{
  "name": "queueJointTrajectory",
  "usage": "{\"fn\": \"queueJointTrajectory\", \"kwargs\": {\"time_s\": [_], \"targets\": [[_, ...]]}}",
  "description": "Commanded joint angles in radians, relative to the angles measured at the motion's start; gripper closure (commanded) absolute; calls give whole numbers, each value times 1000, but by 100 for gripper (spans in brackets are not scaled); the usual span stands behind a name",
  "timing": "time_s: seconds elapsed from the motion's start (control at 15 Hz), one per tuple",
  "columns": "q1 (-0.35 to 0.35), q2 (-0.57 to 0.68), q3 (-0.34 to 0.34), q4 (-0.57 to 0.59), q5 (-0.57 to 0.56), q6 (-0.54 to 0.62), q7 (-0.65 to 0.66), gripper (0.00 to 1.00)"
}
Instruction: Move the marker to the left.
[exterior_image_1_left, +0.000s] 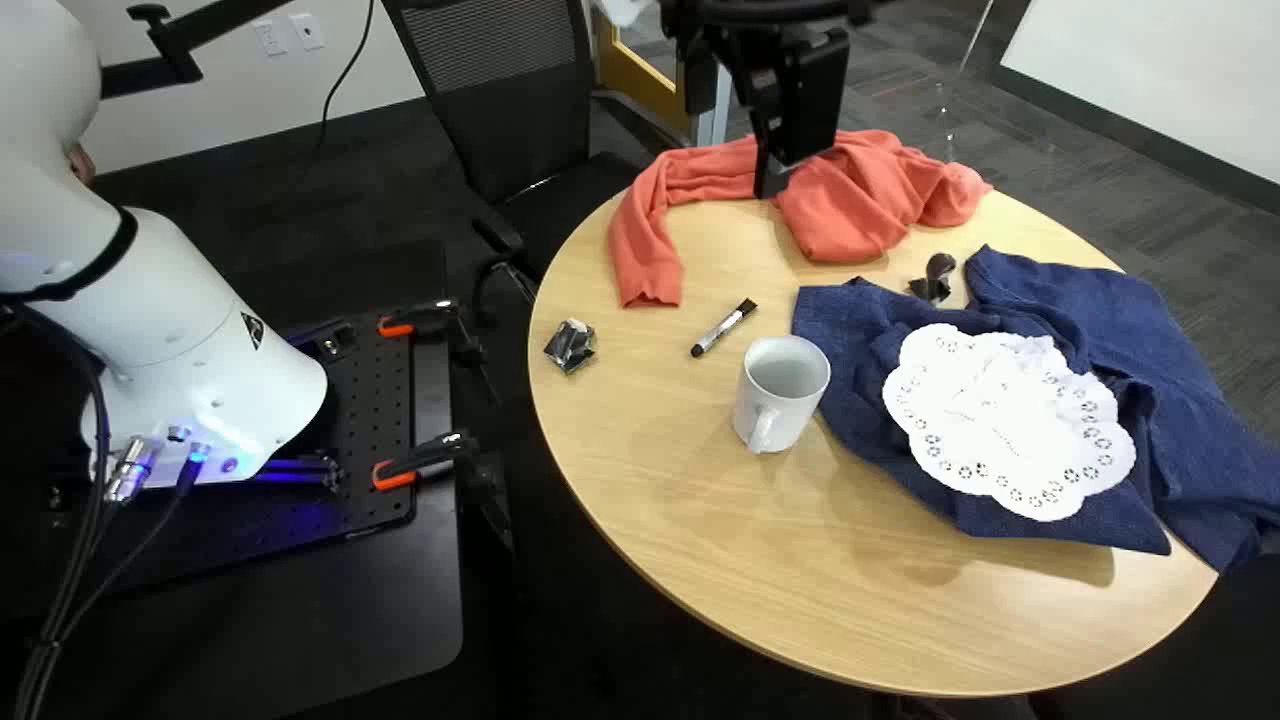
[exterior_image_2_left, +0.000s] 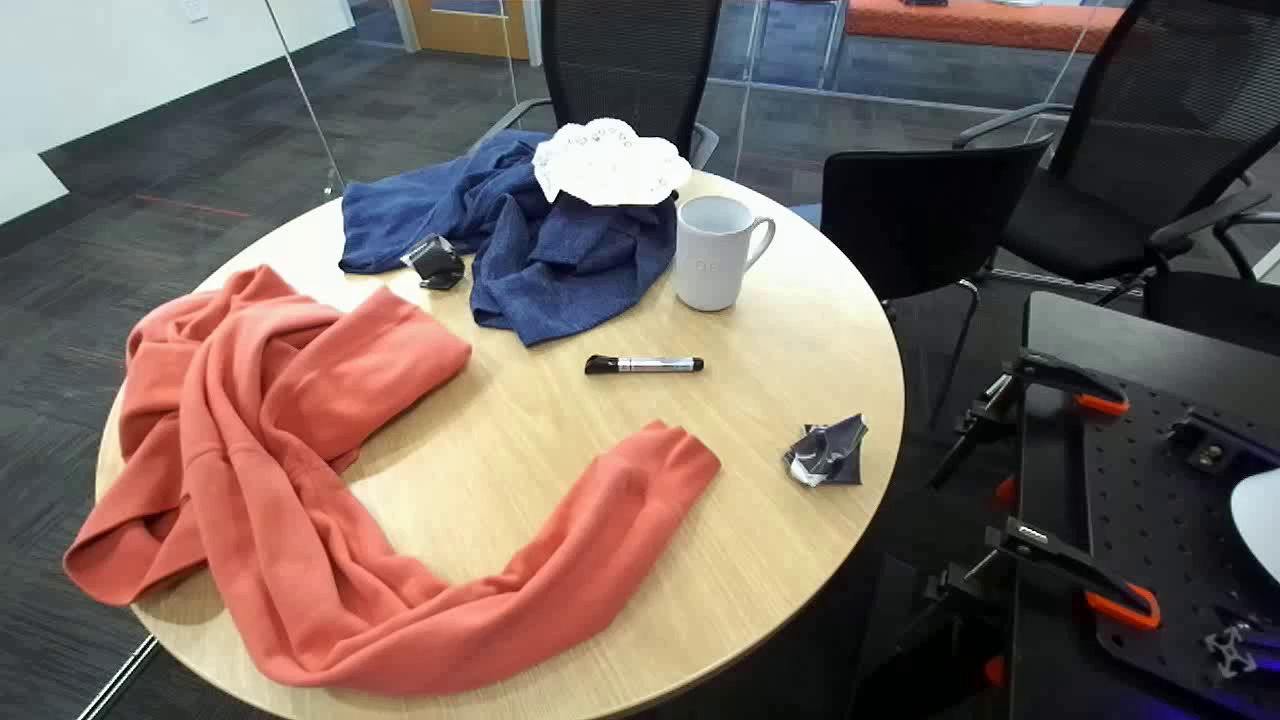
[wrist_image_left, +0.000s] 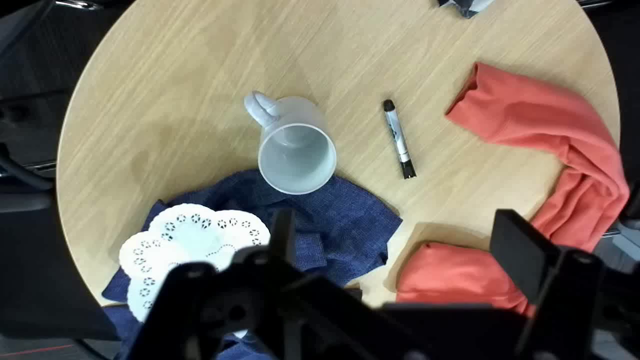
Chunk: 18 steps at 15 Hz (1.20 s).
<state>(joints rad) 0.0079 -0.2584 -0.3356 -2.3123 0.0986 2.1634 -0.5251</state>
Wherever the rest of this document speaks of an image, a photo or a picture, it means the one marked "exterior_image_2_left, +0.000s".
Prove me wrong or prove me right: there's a black and white marker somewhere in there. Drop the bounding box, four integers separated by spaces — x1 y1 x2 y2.
579 347 707 379

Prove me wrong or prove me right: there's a white ceramic mug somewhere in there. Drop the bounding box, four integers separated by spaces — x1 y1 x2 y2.
669 191 781 317

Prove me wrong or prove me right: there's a blue cloth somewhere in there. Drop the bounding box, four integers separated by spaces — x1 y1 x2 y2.
335 130 680 351

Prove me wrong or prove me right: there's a white paper doily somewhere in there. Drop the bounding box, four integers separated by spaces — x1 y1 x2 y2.
528 115 695 211

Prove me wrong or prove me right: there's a black binder clip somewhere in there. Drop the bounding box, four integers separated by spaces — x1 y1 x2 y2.
398 231 468 294

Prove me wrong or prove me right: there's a black mesh office chair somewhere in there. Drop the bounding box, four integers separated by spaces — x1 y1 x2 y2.
464 0 724 174

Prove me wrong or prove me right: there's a black chair with thin legs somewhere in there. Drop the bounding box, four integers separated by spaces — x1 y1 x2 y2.
820 136 1056 431

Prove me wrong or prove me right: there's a wooden door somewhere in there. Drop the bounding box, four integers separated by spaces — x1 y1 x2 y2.
405 0 531 63

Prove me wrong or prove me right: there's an orange fleece cloth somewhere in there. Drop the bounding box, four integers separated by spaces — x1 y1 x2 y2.
59 259 724 701

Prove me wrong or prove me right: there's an orange upholstered bench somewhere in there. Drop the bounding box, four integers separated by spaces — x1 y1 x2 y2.
845 0 1132 58

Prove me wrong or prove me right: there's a black robot cart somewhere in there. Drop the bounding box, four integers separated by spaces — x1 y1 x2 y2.
1007 290 1280 720

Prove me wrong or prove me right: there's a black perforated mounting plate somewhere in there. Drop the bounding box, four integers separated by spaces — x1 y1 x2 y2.
1077 373 1280 720

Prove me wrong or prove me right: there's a black office chair with armrests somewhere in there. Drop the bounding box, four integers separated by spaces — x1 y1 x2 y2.
953 0 1280 304

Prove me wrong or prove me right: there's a dark clip with silver handles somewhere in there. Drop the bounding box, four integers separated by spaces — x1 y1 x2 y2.
781 412 871 493

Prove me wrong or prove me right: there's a black clamp with orange handle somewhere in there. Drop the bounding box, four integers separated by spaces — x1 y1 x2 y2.
926 515 1169 640
926 347 1136 493

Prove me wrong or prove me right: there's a silver cable connector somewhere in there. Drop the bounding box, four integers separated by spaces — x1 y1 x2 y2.
1199 617 1280 686

